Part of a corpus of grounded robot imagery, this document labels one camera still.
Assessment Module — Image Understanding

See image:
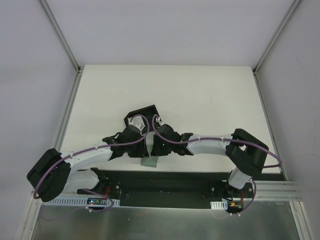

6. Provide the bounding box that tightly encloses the green leather card holder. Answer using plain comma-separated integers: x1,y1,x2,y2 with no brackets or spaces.
140,144,159,168

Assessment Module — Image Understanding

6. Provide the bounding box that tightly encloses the black plastic card box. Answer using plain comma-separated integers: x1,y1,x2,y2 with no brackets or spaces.
123,104,160,135

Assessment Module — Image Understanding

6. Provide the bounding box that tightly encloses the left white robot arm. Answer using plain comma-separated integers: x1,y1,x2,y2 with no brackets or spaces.
26,124,150,202

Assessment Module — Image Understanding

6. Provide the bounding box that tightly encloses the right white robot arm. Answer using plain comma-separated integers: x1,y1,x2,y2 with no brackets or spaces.
150,124,269,198

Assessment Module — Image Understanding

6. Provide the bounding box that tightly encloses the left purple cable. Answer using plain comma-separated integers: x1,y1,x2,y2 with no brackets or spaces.
33,114,151,200

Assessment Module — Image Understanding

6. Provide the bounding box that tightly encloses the purple cable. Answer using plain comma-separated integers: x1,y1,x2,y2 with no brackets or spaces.
33,114,151,200
151,114,283,168

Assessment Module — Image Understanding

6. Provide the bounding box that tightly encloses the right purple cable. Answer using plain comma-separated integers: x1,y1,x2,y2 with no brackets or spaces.
151,114,283,168

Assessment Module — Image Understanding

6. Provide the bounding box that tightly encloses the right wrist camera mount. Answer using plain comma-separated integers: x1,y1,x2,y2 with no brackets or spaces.
155,116,166,128

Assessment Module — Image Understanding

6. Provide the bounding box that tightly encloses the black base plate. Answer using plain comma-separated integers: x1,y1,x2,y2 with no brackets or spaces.
77,168,283,213

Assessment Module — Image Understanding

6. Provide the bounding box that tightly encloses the right white cable duct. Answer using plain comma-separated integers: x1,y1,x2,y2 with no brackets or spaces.
210,201,228,211

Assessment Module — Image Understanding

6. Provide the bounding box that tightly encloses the white cable duct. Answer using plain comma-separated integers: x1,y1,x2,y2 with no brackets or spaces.
210,201,228,211
43,196,112,208

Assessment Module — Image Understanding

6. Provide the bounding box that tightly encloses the left aluminium frame post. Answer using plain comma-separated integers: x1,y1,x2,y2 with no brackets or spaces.
37,0,85,73

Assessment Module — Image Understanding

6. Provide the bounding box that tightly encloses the aluminium frame post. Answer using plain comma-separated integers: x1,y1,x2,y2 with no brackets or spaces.
37,0,85,73
252,0,303,76

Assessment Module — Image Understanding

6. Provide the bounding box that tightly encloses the left white cable duct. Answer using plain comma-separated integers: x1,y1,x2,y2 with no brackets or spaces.
43,196,112,208

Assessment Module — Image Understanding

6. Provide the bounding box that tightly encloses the aluminium front rail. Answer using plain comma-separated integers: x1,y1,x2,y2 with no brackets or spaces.
251,180,302,202

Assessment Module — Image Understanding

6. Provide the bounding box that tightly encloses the right aluminium frame post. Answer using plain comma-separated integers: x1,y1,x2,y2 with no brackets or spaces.
252,0,303,76

